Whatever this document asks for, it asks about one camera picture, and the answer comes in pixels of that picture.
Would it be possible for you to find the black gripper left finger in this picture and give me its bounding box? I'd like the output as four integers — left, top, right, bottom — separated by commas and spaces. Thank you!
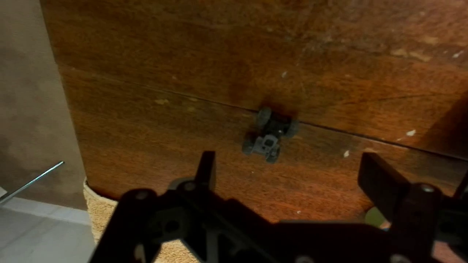
89, 149, 275, 263

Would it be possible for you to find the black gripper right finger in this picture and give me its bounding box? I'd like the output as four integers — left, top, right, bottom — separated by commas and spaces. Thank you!
357, 151, 468, 263

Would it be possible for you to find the small dark toy car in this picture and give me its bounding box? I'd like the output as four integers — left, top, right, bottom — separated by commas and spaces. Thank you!
243, 107, 298, 165

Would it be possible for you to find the black camera boom rod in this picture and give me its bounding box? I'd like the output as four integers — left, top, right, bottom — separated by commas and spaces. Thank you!
0, 159, 66, 206

